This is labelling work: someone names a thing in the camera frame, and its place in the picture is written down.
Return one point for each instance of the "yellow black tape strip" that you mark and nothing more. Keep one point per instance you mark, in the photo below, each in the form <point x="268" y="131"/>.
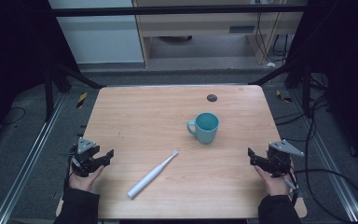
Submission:
<point x="283" y="97"/>
<point x="81" y="100"/>

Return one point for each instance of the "person's right hand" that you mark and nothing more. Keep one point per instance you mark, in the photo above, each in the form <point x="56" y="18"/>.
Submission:
<point x="275" y="185"/>

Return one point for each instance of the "light wooden desk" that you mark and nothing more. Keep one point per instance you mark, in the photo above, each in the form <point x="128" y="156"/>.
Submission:
<point x="199" y="25"/>

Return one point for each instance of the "person's left hand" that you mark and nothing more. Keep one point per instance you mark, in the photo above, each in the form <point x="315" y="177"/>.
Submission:
<point x="82" y="183"/>

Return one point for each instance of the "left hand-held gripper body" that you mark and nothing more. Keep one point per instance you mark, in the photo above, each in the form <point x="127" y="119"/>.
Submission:
<point x="84" y="145"/>

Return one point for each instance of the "black metal stand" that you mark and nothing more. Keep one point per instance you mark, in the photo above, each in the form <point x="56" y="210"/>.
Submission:
<point x="306" y="90"/>
<point x="48" y="93"/>

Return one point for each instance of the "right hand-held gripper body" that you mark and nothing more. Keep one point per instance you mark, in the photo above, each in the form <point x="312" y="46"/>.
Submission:
<point x="280" y="155"/>

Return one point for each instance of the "white cabinet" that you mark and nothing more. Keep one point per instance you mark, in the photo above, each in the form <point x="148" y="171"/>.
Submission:
<point x="102" y="40"/>

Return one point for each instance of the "small white floor object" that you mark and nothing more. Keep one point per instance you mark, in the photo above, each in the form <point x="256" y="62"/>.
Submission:
<point x="271" y="64"/>

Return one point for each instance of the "black curtain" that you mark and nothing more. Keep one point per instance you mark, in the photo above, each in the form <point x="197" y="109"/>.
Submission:
<point x="9" y="56"/>
<point x="348" y="62"/>

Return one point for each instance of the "black horizontal frame bar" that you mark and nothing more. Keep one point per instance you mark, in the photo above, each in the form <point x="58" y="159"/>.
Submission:
<point x="167" y="11"/>

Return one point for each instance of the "teal cup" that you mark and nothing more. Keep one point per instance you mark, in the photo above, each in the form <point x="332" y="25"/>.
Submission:
<point x="205" y="127"/>

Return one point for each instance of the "aluminium floor rail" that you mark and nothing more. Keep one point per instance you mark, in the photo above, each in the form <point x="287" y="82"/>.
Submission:
<point x="332" y="168"/>
<point x="32" y="158"/>

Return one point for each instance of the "dark round table grommet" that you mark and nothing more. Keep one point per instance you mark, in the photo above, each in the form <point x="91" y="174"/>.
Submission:
<point x="212" y="98"/>

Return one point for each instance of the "white electric toothbrush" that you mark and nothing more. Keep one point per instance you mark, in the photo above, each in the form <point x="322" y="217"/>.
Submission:
<point x="150" y="176"/>

